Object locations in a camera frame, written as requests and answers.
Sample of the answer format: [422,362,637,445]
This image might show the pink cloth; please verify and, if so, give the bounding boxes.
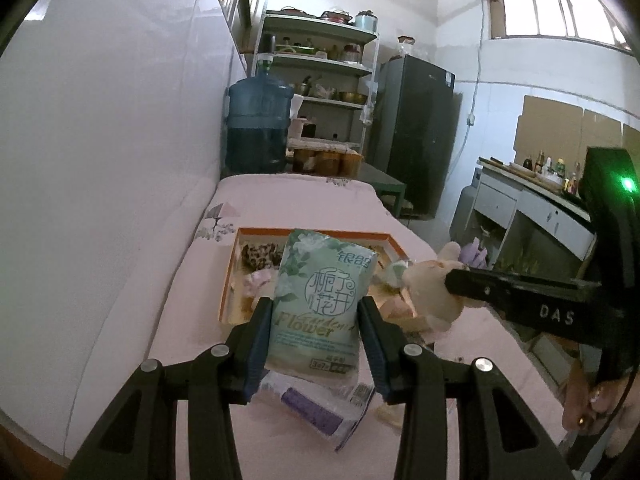
[244,270,279,302]

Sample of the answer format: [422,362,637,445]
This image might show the leopard print soft item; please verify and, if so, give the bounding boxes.
[241,242,282,272]

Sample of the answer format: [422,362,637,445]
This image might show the person's right hand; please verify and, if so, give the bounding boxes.
[561,357,627,434]

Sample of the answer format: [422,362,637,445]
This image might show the cream plush toy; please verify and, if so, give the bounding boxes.
[402,241,469,342]

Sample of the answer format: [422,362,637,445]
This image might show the clear bag with green contents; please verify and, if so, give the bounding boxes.
[379,259,416,287]

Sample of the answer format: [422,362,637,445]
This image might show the pink bed sheet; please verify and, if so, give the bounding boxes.
[65,172,576,480]

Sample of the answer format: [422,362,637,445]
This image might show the grey gas cylinder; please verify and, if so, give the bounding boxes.
[449,185,477,242]

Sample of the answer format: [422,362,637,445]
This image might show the window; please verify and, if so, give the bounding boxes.
[487,0,632,52]

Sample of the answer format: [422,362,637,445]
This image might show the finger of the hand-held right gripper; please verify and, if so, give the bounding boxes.
[444,267,601,321]

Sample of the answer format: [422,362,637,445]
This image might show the green floral tissue pack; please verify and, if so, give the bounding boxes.
[265,229,374,382]

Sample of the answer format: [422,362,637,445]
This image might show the box of amber jars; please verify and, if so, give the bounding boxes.
[287,140,364,179]

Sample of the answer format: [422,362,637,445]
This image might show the orange-edged cardboard box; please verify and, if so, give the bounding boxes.
[219,227,437,334]

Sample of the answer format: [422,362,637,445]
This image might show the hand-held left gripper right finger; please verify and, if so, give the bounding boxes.
[357,297,576,480]

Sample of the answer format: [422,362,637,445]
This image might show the beige round soft item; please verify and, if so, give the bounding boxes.
[377,294,419,322]

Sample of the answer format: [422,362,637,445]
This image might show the grey kitchen counter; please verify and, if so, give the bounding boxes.
[451,157,599,282]

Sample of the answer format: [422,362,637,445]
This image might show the cardboard sheets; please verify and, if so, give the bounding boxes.
[515,94,640,177]

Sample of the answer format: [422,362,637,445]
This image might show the purple and white pack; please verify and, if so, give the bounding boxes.
[259,370,377,453]

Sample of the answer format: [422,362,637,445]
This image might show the green low table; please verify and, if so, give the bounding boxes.
[359,162,407,219]

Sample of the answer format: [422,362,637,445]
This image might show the blue water jug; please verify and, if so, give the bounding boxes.
[224,77,295,177]

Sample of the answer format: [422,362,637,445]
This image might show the green metal shelf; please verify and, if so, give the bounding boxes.
[250,9,381,162]

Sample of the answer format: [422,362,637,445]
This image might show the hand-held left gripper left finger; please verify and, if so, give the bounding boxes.
[67,297,274,480]

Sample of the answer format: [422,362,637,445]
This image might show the dark grey refrigerator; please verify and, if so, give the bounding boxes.
[367,55,464,219]

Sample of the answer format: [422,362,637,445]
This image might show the row of condiment bottles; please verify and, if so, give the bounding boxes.
[521,150,584,197]

